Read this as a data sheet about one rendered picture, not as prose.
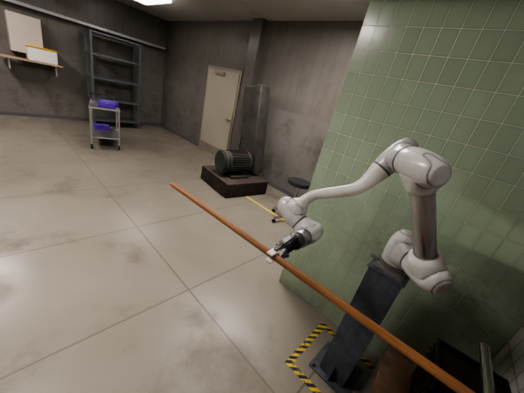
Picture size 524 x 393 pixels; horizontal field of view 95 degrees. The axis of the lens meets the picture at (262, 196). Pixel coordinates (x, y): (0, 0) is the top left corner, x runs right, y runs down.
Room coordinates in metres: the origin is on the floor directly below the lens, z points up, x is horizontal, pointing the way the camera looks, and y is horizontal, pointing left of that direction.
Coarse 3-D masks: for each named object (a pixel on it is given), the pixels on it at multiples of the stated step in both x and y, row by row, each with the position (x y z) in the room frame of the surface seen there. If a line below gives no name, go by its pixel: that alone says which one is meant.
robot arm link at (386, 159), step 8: (392, 144) 1.19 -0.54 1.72; (400, 144) 1.14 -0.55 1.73; (408, 144) 1.12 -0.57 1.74; (416, 144) 1.14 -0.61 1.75; (384, 152) 1.17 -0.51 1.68; (392, 152) 1.12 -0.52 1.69; (376, 160) 1.18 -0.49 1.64; (384, 160) 1.14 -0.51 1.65; (392, 160) 1.10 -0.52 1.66; (384, 168) 1.13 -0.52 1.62; (392, 168) 1.10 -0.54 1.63
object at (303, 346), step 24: (360, 288) 1.26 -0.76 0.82; (384, 288) 1.19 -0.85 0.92; (360, 312) 1.22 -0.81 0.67; (384, 312) 1.16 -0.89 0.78; (312, 336) 1.52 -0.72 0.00; (336, 336) 1.26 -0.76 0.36; (360, 336) 1.18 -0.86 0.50; (288, 360) 1.26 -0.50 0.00; (312, 360) 1.30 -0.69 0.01; (336, 360) 1.22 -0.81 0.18; (312, 384) 1.13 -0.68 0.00; (336, 384) 1.16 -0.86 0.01
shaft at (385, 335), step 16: (208, 208) 1.10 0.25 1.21; (224, 224) 1.02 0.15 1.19; (256, 240) 0.91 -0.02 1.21; (320, 288) 0.71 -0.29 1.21; (336, 304) 0.66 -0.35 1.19; (368, 320) 0.61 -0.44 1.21; (384, 336) 0.57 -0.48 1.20; (416, 352) 0.53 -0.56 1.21; (432, 368) 0.49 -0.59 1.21; (448, 384) 0.46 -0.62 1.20; (464, 384) 0.47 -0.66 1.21
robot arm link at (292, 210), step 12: (372, 168) 1.15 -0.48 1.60; (360, 180) 1.15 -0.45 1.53; (372, 180) 1.13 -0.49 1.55; (312, 192) 1.20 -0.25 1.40; (324, 192) 1.17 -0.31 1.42; (336, 192) 1.15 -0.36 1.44; (348, 192) 1.14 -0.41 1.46; (360, 192) 1.13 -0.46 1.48; (288, 204) 1.17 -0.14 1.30; (300, 204) 1.16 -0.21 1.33; (288, 216) 1.15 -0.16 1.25; (300, 216) 1.14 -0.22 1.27
